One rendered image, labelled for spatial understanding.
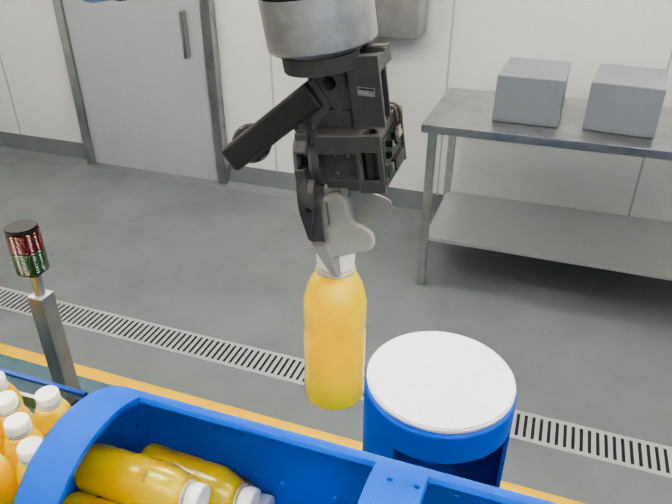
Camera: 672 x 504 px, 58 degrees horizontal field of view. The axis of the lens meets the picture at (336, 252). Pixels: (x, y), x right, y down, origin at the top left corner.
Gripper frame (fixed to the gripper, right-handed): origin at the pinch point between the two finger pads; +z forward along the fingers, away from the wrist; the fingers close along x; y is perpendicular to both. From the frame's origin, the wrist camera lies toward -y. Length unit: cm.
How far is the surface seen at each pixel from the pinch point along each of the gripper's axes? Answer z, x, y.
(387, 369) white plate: 49, 34, -9
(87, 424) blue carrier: 22.4, -9.7, -34.0
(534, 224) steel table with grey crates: 146, 252, 2
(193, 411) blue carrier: 26.2, -1.8, -24.0
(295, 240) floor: 157, 238, -137
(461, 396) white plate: 51, 31, 5
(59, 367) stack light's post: 51, 22, -81
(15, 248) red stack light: 21, 24, -78
